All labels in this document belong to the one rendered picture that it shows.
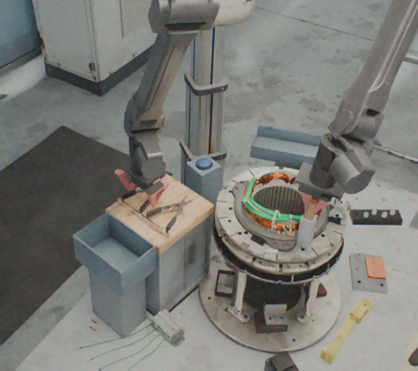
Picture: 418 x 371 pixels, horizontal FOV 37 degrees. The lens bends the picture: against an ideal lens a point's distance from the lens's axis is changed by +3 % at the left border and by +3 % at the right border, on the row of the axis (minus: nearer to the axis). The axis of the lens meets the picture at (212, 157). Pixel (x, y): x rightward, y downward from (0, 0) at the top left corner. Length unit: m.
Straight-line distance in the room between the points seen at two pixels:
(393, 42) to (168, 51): 0.42
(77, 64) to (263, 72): 1.21
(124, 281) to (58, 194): 1.77
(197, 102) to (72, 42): 2.05
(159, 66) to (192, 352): 0.77
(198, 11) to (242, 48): 3.31
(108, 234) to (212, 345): 0.39
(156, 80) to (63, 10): 2.52
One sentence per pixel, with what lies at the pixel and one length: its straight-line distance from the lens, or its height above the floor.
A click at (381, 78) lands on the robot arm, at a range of 1.21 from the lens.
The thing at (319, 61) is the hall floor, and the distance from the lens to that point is 4.30.
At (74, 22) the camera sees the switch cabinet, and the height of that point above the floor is 0.46.
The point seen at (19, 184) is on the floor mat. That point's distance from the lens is 3.26.
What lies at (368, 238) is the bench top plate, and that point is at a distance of 1.95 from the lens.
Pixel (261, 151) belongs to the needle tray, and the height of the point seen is 1.05.
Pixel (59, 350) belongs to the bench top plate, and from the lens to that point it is 1.66.
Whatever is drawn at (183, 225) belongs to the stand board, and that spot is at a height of 1.07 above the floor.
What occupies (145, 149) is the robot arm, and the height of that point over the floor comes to 1.30.
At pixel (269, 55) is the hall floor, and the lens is 4.31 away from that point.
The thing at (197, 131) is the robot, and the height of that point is 1.02.
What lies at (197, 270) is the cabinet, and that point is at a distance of 1.69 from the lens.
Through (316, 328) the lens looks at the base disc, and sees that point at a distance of 1.67.
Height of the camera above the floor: 2.15
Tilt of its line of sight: 40 degrees down
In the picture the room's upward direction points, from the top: 3 degrees clockwise
